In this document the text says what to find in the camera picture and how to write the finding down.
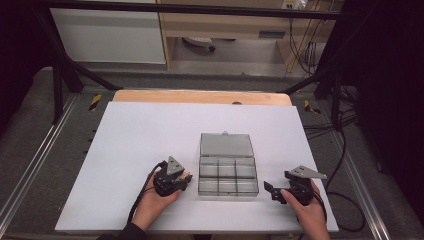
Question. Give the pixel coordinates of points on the smoky transparent plastic compartment box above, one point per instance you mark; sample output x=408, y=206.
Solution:
x=226, y=145

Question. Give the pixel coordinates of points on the white power strip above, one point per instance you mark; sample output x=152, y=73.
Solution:
x=293, y=4

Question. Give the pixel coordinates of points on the light wooden desk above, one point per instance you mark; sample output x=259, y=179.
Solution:
x=216, y=28

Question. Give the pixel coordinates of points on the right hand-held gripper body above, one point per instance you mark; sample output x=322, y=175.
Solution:
x=301, y=186

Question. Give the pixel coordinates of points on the aluminium floor rail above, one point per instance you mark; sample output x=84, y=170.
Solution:
x=367, y=200
x=36, y=160

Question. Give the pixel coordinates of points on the person's right hand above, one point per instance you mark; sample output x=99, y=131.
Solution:
x=311, y=216

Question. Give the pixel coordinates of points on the person's left hand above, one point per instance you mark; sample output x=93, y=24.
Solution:
x=151, y=206

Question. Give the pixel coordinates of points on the black metal crossbar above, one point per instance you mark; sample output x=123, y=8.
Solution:
x=200, y=9

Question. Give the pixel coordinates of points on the white chair base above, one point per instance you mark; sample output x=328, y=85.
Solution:
x=200, y=41

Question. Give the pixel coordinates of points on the white cabinet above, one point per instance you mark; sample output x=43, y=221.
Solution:
x=106, y=36

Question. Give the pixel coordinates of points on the light wooden table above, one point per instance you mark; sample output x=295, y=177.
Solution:
x=200, y=97

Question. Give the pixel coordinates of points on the black curtain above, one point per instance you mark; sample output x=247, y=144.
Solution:
x=393, y=83
x=16, y=50

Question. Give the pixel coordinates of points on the small gold metal trinket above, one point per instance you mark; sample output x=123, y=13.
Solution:
x=188, y=174

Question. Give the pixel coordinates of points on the black metal stand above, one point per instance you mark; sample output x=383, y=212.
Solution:
x=58, y=76
x=336, y=96

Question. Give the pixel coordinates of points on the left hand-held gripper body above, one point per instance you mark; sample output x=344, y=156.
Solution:
x=168, y=181

